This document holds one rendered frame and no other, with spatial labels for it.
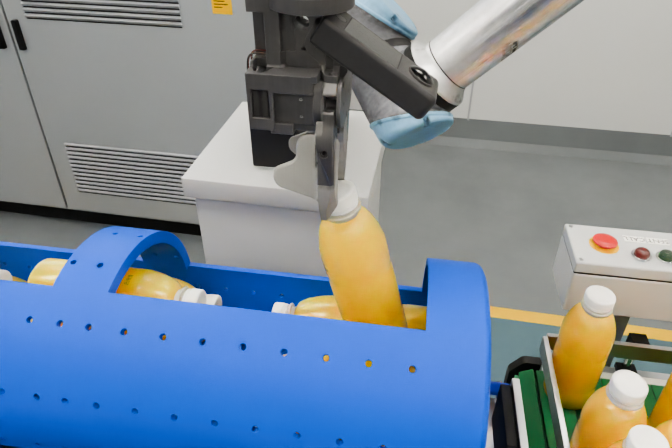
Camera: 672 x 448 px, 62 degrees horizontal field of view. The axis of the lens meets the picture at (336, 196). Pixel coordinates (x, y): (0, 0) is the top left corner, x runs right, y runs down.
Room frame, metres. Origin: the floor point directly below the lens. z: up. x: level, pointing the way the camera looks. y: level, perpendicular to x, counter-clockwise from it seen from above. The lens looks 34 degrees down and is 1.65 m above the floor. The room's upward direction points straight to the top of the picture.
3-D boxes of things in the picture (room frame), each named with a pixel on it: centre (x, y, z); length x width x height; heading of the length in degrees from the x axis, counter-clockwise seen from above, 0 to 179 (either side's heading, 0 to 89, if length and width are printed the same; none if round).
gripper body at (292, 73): (0.47, 0.03, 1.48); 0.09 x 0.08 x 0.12; 81
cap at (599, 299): (0.56, -0.36, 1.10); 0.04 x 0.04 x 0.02
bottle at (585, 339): (0.56, -0.36, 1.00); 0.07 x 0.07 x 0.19
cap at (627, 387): (0.42, -0.34, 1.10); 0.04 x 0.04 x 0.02
